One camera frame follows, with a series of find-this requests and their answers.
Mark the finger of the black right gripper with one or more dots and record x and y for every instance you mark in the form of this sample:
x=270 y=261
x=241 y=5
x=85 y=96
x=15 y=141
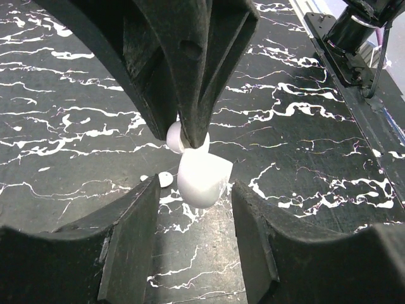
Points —
x=203 y=42
x=122 y=40

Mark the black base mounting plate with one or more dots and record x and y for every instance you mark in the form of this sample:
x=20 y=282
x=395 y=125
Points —
x=353 y=47

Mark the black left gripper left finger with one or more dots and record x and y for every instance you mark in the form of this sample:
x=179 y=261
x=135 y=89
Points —
x=103 y=257

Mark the white round charging case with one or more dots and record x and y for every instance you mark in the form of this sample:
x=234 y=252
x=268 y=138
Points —
x=202 y=177

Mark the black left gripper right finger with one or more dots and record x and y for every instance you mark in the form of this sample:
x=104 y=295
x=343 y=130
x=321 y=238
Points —
x=285 y=259

